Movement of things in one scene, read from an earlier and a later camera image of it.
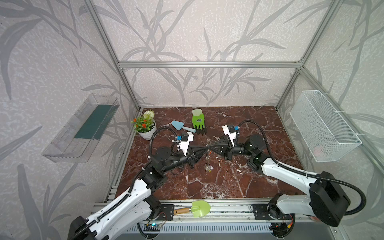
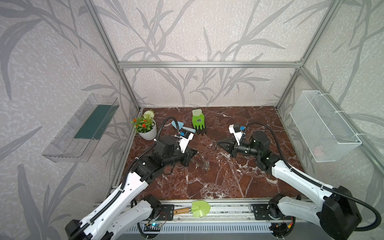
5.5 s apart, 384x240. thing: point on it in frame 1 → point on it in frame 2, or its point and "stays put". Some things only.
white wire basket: x=324 y=134 stays put
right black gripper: x=227 y=147 → x=235 y=148
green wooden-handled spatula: x=200 y=208 stays put
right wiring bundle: x=281 y=229 stays put
